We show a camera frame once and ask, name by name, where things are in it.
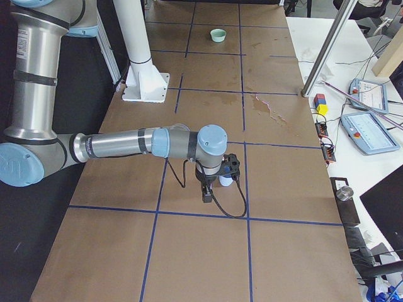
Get far teach pendant tablet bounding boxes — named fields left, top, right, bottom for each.
left=349, top=78, right=389, bottom=113

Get red blue yellow blocks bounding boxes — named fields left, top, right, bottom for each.
left=314, top=94, right=328, bottom=116

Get near teach pendant tablet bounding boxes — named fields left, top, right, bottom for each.
left=341, top=112, right=400, bottom=155

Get teach pendant tablet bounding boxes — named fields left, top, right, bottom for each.
left=349, top=78, right=389, bottom=113
left=341, top=112, right=400, bottom=155

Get blue plastic cup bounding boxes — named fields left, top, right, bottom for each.
left=219, top=176, right=233, bottom=187

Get orange black power adapter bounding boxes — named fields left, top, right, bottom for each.
left=315, top=122, right=329, bottom=138

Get reacher grabber stick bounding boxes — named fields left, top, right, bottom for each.
left=321, top=80, right=403, bottom=130

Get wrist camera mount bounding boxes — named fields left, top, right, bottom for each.
left=216, top=154, right=240, bottom=181

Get aluminium frame post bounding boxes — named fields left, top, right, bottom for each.
left=301, top=0, right=358, bottom=97

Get white mounting pillar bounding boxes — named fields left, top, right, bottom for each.
left=113, top=0, right=170, bottom=103

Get small metal cup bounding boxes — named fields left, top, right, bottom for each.
left=336, top=186, right=354, bottom=201

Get green bowl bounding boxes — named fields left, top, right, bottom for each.
left=210, top=28, right=227, bottom=43

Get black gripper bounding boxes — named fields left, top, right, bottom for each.
left=195, top=169, right=218, bottom=203

